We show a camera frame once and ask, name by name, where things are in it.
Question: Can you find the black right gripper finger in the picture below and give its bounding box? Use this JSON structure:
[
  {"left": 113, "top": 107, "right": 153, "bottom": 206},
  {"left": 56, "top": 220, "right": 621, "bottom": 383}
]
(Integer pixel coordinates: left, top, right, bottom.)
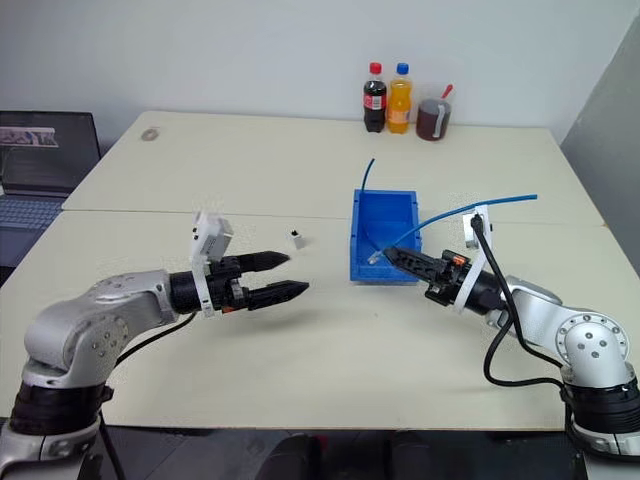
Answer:
[
  {"left": 391, "top": 256, "right": 441, "bottom": 288},
  {"left": 387, "top": 245, "right": 445, "bottom": 272}
]

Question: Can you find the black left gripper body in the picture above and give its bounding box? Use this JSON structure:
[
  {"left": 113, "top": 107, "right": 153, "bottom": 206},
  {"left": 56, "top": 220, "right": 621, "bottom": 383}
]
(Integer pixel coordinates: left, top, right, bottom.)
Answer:
[{"left": 207, "top": 253, "right": 252, "bottom": 316}]

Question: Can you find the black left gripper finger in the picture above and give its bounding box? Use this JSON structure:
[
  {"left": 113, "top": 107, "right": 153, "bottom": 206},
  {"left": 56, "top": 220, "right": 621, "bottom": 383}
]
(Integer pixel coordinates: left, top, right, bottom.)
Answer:
[
  {"left": 247, "top": 280, "right": 311, "bottom": 313},
  {"left": 237, "top": 250, "right": 292, "bottom": 277}
]

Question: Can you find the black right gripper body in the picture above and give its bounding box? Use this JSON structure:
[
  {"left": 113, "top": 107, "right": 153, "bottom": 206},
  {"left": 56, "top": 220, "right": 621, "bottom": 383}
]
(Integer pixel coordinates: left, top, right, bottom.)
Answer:
[{"left": 424, "top": 251, "right": 474, "bottom": 307}]

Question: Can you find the blue network cable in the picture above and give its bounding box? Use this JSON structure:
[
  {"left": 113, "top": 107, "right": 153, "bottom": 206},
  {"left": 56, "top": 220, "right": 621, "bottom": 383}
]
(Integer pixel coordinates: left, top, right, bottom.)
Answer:
[
  {"left": 367, "top": 193, "right": 540, "bottom": 266},
  {"left": 360, "top": 158, "right": 386, "bottom": 251}
]

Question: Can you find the blue plastic bin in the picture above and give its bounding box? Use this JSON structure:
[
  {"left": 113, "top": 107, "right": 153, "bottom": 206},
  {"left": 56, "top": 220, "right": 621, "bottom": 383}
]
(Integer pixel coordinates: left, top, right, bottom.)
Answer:
[{"left": 348, "top": 188, "right": 424, "bottom": 286}]

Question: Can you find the jar of brown liquid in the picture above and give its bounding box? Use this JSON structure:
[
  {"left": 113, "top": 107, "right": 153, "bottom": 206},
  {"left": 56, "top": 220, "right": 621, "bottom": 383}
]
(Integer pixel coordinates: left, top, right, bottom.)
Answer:
[{"left": 415, "top": 97, "right": 454, "bottom": 143}]

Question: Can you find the orange soda bottle blue cap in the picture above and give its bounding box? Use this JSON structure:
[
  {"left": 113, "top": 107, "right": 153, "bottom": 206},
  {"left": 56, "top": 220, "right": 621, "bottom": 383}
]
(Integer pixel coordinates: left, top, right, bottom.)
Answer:
[{"left": 387, "top": 62, "right": 416, "bottom": 136}]

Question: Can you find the cola bottle red cap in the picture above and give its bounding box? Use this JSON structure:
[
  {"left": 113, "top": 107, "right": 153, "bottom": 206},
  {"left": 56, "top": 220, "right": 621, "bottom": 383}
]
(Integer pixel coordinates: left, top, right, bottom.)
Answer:
[{"left": 362, "top": 62, "right": 389, "bottom": 134}]

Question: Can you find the grey partition panel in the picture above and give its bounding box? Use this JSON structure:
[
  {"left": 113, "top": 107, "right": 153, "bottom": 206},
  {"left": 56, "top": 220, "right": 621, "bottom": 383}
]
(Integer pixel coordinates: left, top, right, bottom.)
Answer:
[{"left": 558, "top": 19, "right": 640, "bottom": 281}]

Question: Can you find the dark open laptop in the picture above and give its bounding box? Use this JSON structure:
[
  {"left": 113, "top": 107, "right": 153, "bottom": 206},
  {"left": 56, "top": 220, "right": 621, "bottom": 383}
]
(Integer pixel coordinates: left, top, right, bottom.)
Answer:
[{"left": 0, "top": 110, "right": 103, "bottom": 232}]

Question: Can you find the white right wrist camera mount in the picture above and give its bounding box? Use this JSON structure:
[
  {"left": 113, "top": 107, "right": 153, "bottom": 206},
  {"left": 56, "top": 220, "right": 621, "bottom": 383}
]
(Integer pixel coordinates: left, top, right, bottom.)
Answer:
[{"left": 453, "top": 203, "right": 494, "bottom": 316}]

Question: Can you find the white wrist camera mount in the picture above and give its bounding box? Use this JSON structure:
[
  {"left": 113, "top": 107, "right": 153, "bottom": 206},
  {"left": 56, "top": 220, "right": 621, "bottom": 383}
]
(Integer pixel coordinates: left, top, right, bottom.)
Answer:
[
  {"left": 189, "top": 209, "right": 236, "bottom": 319},
  {"left": 453, "top": 203, "right": 494, "bottom": 316}
]

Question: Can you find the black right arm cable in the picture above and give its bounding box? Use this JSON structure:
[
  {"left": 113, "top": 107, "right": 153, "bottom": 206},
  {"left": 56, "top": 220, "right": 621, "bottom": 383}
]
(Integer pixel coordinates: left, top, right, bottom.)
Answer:
[{"left": 470, "top": 213, "right": 571, "bottom": 389}]

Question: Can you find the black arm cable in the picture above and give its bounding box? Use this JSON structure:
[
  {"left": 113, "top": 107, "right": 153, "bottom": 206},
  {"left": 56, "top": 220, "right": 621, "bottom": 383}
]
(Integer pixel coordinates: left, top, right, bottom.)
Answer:
[
  {"left": 97, "top": 309, "right": 196, "bottom": 480},
  {"left": 470, "top": 213, "right": 571, "bottom": 389}
]

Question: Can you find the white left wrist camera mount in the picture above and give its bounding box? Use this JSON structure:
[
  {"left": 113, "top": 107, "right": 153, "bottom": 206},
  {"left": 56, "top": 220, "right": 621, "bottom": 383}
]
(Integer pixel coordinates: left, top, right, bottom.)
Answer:
[{"left": 189, "top": 209, "right": 236, "bottom": 319}]

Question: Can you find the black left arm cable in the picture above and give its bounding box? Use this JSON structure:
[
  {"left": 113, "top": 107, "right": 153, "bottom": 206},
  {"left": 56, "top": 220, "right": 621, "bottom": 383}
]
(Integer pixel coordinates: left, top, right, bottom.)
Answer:
[{"left": 97, "top": 309, "right": 196, "bottom": 480}]

